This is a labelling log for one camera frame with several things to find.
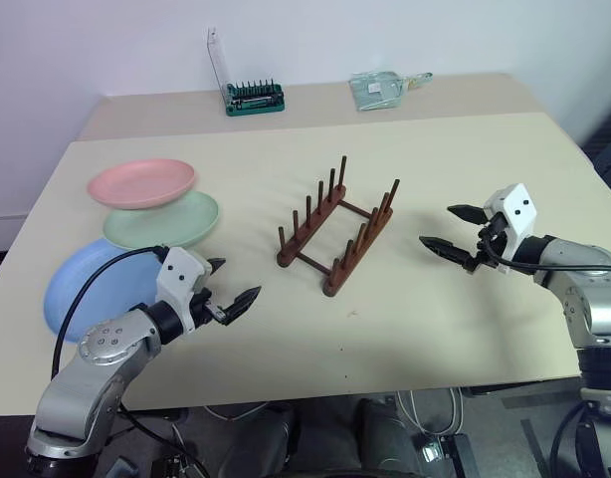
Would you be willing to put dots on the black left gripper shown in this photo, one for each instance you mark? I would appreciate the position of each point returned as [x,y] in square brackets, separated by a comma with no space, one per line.
[206,306]

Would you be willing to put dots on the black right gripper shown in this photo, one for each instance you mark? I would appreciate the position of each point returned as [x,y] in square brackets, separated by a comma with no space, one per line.
[484,249]

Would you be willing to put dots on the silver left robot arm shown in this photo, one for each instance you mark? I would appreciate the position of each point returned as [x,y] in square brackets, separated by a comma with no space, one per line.
[101,358]

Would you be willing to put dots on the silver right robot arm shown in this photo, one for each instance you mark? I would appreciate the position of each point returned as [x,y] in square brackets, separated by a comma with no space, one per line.
[591,299]

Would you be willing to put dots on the brown wooden dish rack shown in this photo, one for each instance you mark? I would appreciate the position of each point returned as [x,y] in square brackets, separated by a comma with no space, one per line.
[355,249]

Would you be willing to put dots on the green plate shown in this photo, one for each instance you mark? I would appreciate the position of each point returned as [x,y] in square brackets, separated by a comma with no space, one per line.
[186,219]

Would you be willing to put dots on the blue plate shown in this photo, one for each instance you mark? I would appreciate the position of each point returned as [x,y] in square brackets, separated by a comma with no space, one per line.
[106,294]

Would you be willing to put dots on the pink plate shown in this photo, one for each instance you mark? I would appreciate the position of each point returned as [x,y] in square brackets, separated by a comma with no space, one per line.
[139,183]

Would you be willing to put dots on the dark rounded shape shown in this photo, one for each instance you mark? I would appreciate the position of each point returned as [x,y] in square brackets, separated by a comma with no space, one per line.
[385,438]
[265,443]

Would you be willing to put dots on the clear plastic bag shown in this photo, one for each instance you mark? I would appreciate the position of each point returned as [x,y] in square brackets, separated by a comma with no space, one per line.
[375,92]

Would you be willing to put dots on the green screwdriver bit set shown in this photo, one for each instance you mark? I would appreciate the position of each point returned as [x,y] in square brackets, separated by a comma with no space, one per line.
[256,97]

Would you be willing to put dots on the black box with connector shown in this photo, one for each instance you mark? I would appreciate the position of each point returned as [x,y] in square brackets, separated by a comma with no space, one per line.
[445,453]

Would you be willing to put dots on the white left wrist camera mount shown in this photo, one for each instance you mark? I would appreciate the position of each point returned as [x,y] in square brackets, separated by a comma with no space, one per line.
[178,279]

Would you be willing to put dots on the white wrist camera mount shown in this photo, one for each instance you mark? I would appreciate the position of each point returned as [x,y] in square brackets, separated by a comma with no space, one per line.
[178,279]
[517,209]

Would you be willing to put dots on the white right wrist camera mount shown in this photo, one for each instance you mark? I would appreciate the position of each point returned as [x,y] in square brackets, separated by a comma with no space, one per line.
[517,209]

